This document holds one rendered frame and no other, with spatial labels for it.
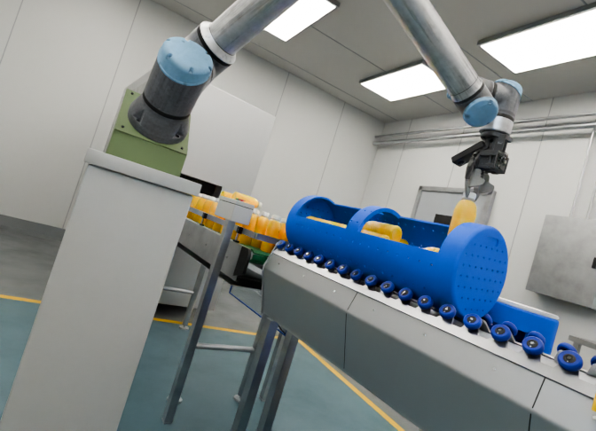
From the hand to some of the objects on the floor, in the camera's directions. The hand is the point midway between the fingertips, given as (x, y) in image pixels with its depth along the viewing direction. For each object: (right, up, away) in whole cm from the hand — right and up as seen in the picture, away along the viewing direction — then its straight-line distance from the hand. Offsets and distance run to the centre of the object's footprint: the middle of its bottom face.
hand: (469, 195), depth 122 cm
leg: (-85, -115, +50) cm, 151 cm away
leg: (-74, -119, +58) cm, 151 cm away
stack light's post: (-76, -121, +112) cm, 181 cm away
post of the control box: (-117, -105, +60) cm, 169 cm away
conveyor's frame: (-130, -105, +131) cm, 212 cm away
